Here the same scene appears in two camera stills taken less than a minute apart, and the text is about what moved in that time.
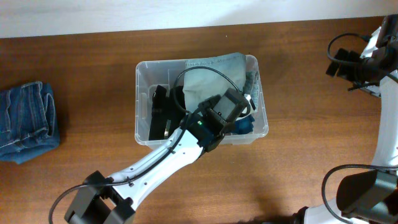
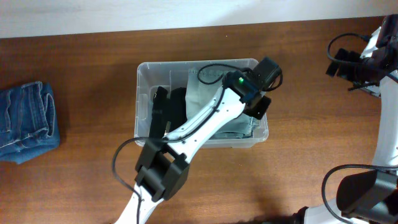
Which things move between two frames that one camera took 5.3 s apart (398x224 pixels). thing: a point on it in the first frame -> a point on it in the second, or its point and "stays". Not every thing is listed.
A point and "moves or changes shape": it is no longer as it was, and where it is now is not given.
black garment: x=164 y=107 stays
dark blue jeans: x=29 y=121 stays
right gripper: x=346 y=73 stays
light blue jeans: x=212 y=76 moves or changes shape
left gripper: x=208 y=103 -> x=262 y=110
